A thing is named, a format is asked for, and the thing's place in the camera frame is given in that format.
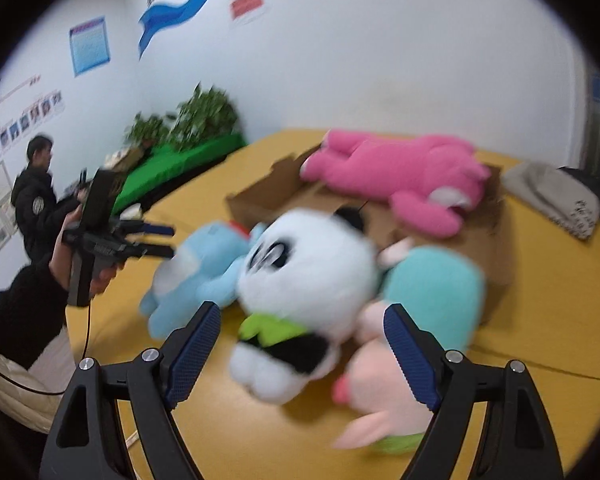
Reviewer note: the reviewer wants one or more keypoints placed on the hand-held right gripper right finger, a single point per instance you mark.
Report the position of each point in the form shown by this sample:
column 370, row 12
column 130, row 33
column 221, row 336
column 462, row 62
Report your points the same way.
column 410, row 360

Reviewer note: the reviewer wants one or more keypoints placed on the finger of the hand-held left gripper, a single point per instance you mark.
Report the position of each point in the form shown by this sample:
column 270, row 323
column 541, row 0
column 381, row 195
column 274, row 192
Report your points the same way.
column 147, row 228
column 150, row 251

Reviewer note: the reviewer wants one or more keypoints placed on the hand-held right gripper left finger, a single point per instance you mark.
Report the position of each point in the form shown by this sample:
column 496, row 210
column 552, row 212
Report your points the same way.
column 195, row 355

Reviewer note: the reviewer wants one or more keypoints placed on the light blue plush toy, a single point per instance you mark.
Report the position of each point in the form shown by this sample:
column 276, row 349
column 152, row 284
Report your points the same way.
column 205, row 270

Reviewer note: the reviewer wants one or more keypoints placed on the cardboard box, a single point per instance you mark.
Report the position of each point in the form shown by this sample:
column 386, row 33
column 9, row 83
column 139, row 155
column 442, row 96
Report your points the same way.
column 485, row 265

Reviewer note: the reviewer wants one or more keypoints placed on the panda plush toy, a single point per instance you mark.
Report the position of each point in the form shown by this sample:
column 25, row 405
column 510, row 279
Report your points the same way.
column 305, row 280

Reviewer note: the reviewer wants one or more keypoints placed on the person's left forearm black sleeve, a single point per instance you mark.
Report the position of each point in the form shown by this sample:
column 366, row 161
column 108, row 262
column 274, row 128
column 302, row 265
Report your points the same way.
column 17, row 310

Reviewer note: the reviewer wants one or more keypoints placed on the yellow wooden desktop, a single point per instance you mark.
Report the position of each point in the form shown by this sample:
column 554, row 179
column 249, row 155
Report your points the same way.
column 260, row 435

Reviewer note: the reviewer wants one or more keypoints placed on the person's left hand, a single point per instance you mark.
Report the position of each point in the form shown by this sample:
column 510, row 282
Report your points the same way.
column 60, row 260

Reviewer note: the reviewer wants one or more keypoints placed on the green table cloth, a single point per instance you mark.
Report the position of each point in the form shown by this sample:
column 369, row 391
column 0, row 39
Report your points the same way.
column 180, row 165

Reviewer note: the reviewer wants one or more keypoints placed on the teal and pink plush toy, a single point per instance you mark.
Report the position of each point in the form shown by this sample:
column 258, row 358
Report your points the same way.
column 430, row 285

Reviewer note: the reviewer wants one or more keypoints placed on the small green potted plant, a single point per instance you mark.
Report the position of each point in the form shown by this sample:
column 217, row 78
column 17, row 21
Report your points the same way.
column 145, row 132

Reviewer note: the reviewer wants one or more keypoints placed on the large green potted plant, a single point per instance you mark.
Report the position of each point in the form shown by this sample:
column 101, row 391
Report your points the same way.
column 205, row 115

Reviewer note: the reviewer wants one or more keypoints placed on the cream padded cloth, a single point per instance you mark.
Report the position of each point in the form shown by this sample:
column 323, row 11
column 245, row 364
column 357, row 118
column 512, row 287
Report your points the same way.
column 25, row 400

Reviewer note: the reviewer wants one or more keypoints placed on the grey knit hat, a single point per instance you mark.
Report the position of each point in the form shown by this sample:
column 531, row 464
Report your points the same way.
column 550, row 195

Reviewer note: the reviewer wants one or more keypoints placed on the row of wall photos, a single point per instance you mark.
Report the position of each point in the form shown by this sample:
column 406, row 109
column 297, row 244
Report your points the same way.
column 25, row 120

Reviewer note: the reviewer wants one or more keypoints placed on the blue framed wall poster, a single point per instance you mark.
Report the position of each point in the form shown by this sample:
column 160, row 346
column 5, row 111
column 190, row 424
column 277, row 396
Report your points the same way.
column 90, row 46

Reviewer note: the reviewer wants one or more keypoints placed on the blue wave wall decal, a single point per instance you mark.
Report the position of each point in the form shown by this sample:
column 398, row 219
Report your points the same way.
column 180, row 12

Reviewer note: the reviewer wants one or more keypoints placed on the red and white wall sign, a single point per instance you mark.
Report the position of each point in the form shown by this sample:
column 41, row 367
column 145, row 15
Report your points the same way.
column 248, row 5

